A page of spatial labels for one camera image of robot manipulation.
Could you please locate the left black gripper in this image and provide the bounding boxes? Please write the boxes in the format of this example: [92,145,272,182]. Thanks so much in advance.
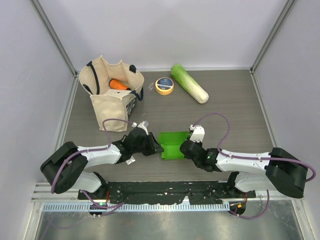
[132,132,164,156]

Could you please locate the green paper box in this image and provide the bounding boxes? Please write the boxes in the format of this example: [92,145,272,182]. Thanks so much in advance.
[158,131,190,160]

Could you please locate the small clear plastic bag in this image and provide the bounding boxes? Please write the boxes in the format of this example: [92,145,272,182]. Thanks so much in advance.
[126,155,136,165]

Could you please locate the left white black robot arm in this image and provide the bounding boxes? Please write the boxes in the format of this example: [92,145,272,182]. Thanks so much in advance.
[40,127,164,200]

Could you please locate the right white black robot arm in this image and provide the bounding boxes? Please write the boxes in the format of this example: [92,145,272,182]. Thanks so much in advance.
[179,139,308,199]

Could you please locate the napa cabbage toy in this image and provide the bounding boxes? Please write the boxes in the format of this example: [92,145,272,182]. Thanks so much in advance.
[171,64,209,104]

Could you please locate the yellow masking tape roll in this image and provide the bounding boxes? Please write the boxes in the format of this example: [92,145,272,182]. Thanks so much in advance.
[155,77,174,96]

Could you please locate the beige canvas tote bag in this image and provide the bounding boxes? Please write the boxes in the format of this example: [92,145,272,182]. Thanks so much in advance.
[79,56,145,132]

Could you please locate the orange bottle in bag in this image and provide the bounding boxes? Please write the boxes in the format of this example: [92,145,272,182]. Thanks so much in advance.
[108,78,131,91]

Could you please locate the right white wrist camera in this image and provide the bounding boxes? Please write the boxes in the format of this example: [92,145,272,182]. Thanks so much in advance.
[189,125,205,143]

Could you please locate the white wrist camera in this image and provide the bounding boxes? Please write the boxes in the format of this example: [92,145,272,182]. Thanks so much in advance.
[189,125,205,143]
[137,120,149,135]

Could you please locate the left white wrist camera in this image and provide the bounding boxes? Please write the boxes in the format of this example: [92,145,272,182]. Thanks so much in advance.
[137,120,149,135]

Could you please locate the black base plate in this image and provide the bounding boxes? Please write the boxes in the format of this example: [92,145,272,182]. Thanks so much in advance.
[88,181,256,205]

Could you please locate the white slotted cable duct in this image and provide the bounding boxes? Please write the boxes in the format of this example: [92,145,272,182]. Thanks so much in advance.
[42,201,230,213]

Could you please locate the aluminium frame rail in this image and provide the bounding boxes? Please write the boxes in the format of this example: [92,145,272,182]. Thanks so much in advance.
[31,182,78,203]

